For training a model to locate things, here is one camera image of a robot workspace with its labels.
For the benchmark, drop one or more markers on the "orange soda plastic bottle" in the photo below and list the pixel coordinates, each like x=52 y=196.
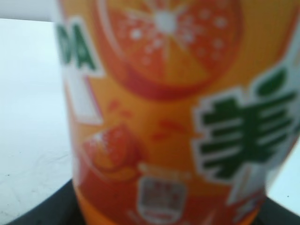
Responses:
x=180 y=111

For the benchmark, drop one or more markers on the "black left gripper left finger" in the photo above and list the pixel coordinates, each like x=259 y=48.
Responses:
x=61 y=208

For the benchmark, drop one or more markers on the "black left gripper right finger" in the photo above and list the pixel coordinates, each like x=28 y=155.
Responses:
x=271 y=213

